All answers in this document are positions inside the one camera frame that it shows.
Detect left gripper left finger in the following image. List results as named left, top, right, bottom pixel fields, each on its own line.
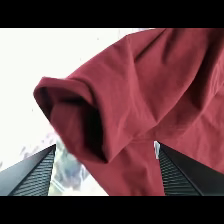
left=0, top=143, right=57, bottom=197

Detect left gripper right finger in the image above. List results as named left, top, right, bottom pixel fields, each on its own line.
left=157, top=142, right=224, bottom=197

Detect red T-shirt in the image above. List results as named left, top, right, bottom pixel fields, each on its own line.
left=32, top=27, right=224, bottom=197

